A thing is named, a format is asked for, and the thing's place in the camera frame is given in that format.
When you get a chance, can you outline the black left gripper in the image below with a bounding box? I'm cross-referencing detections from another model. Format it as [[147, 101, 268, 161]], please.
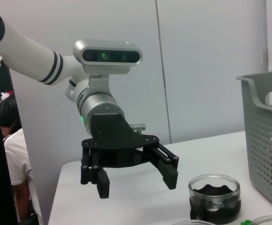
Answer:
[[80, 113, 180, 199]]

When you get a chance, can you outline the grey perforated storage bin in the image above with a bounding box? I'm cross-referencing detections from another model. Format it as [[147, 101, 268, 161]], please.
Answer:
[[235, 69, 272, 211]]

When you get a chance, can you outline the person in white shirt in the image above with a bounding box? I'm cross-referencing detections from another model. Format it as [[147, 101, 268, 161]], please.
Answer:
[[0, 93, 44, 225]]

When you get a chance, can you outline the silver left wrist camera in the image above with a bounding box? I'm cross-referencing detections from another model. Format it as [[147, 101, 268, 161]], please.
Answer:
[[73, 38, 143, 94]]

